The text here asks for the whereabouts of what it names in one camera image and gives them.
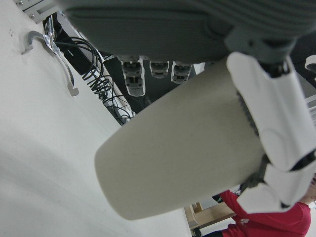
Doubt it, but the left robot dexterous hand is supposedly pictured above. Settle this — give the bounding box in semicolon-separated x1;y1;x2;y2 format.
58;0;316;214

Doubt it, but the beige paper cup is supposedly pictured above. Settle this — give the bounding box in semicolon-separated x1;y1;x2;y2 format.
94;56;266;221

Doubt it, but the black rectangular box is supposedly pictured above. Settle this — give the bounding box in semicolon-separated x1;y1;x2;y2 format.
53;14;104;76

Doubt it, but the metal claw grabber tool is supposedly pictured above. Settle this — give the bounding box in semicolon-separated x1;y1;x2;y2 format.
21;31;79;97

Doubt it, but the light wooden shelf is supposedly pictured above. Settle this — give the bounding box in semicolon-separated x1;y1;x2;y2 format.
184;201;239;233

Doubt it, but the person in red shirt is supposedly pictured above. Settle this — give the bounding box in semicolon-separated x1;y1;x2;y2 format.
218;172;316;237

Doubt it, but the tangled black cable bundle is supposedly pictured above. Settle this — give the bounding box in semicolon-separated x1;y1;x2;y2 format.
54;37;133;124

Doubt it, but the aluminium profile post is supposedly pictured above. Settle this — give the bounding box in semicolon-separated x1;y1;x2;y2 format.
13;0;62;24

